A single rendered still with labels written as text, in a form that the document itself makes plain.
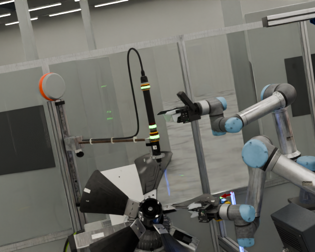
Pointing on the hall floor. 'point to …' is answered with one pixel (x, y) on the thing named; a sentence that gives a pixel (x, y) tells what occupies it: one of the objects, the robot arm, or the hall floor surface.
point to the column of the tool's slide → (54, 120)
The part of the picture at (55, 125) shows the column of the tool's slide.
